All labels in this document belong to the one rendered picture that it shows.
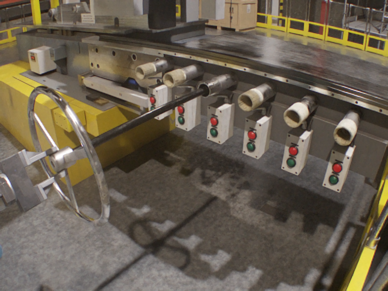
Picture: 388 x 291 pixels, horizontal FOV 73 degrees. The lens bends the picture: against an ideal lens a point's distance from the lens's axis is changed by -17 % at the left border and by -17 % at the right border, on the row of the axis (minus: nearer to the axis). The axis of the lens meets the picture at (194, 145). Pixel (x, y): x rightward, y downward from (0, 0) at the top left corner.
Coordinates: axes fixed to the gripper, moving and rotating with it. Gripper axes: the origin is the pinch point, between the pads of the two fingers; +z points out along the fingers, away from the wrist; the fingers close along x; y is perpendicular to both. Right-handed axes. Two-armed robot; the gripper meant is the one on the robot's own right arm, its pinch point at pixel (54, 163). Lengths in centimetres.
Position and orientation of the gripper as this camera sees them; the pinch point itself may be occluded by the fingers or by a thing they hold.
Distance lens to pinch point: 78.7
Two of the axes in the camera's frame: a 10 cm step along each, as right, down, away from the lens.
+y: -6.8, 1.3, 7.2
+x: 3.7, 9.1, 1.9
